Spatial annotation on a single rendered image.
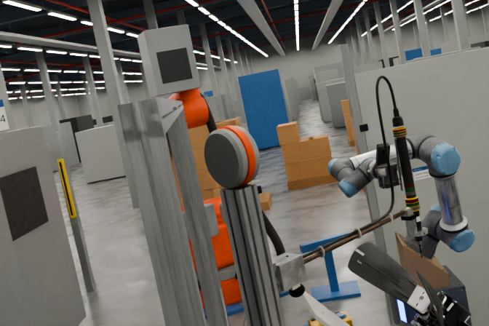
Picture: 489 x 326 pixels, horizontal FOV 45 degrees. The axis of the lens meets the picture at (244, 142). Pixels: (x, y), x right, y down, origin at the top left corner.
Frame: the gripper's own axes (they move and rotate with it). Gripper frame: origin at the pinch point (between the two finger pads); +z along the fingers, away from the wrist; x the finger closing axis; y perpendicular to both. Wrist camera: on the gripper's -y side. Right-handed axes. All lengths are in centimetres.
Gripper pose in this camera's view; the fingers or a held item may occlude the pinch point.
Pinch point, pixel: (397, 170)
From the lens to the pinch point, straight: 211.4
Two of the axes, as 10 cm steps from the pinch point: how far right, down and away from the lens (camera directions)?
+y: 2.0, 9.8, 0.8
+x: -9.8, 2.0, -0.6
